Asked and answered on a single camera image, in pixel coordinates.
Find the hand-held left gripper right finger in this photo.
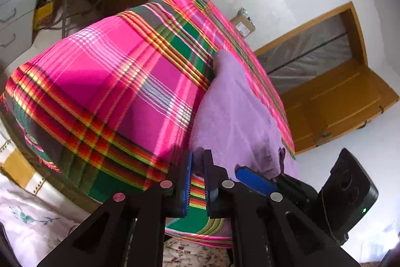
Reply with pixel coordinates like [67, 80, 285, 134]
[203, 150, 361, 267]

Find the grey drawer cabinet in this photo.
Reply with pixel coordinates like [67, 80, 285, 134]
[0, 0, 55, 50]

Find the wooden door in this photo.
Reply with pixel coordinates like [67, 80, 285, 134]
[279, 59, 391, 155]

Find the open brown cardboard box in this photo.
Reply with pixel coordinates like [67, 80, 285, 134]
[231, 8, 257, 36]

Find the pink green plaid cloth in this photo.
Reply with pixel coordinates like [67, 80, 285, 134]
[0, 0, 296, 247]

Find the clear plastic door curtain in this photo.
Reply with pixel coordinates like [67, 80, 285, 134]
[256, 12, 351, 94]

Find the brown floral quilt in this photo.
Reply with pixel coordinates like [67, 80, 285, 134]
[162, 237, 232, 267]

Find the purple sweater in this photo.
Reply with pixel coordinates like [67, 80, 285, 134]
[189, 50, 301, 183]

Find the yellow bag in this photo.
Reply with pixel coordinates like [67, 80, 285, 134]
[34, 0, 60, 30]

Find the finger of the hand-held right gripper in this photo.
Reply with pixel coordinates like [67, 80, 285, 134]
[235, 166, 320, 218]

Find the white floral bedding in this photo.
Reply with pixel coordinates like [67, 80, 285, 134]
[0, 171, 82, 267]

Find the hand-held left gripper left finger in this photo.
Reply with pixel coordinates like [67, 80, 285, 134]
[37, 149, 194, 267]

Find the wooden door frame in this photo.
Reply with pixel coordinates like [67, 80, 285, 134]
[253, 2, 369, 67]

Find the yellow white patterned cloth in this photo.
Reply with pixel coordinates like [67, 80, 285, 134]
[0, 129, 47, 195]

